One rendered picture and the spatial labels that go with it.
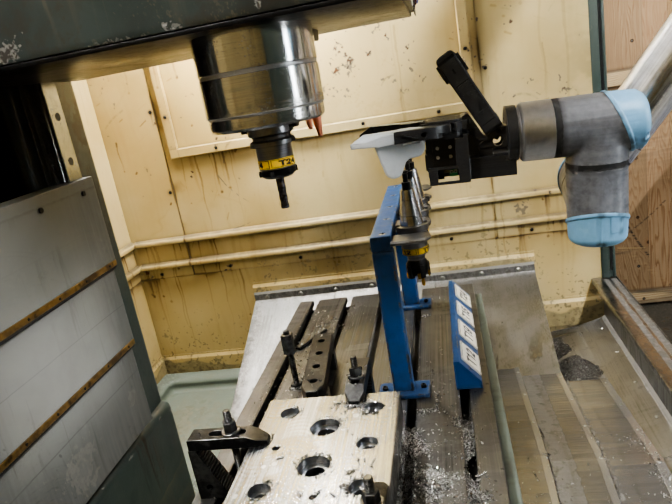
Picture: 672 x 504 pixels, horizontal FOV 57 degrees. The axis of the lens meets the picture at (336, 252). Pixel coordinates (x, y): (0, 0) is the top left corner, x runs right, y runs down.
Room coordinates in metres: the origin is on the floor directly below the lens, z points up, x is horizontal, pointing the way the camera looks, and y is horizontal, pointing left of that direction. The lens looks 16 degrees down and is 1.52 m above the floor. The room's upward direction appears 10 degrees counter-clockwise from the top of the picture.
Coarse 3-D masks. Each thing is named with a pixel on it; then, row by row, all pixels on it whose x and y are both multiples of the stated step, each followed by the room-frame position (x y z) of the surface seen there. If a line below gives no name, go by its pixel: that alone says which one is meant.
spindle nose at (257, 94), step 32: (224, 32) 0.78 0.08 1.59; (256, 32) 0.77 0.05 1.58; (288, 32) 0.79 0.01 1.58; (224, 64) 0.78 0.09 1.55; (256, 64) 0.77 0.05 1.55; (288, 64) 0.79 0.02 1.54; (224, 96) 0.78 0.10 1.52; (256, 96) 0.77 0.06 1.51; (288, 96) 0.78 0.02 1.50; (320, 96) 0.82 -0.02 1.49; (224, 128) 0.79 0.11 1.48; (256, 128) 0.78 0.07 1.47
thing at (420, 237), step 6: (402, 234) 1.09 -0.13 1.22; (408, 234) 1.09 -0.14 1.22; (414, 234) 1.08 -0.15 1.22; (420, 234) 1.07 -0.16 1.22; (426, 234) 1.07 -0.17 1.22; (396, 240) 1.06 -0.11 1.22; (402, 240) 1.05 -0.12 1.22; (408, 240) 1.05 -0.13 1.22; (414, 240) 1.05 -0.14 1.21; (420, 240) 1.04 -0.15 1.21; (426, 240) 1.05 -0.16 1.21
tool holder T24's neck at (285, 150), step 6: (282, 144) 0.83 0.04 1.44; (288, 144) 0.84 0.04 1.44; (258, 150) 0.84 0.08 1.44; (264, 150) 0.83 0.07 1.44; (270, 150) 0.83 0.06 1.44; (276, 150) 0.83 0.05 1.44; (282, 150) 0.83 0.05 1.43; (288, 150) 0.84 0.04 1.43; (258, 156) 0.84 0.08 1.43; (264, 156) 0.83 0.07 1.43; (270, 156) 0.83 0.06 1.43; (276, 156) 0.83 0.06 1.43; (282, 156) 0.83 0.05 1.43; (276, 168) 0.83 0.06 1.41; (282, 168) 0.83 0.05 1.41
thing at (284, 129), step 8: (272, 128) 0.82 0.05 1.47; (280, 128) 0.82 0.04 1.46; (288, 128) 0.83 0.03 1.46; (248, 136) 0.84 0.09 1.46; (256, 136) 0.83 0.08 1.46; (264, 136) 0.82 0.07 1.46; (272, 136) 0.82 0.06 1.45; (280, 136) 0.83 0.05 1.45; (288, 136) 0.85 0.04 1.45; (256, 144) 0.83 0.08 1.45; (264, 144) 0.82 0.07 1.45; (272, 144) 0.82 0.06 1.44; (280, 144) 0.82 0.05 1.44
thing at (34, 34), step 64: (0, 0) 0.78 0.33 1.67; (64, 0) 0.76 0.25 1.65; (128, 0) 0.75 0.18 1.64; (192, 0) 0.73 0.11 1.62; (256, 0) 0.72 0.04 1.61; (320, 0) 0.71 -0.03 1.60; (384, 0) 0.76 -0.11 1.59; (0, 64) 0.79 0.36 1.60; (64, 64) 0.84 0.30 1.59; (128, 64) 1.05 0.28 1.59
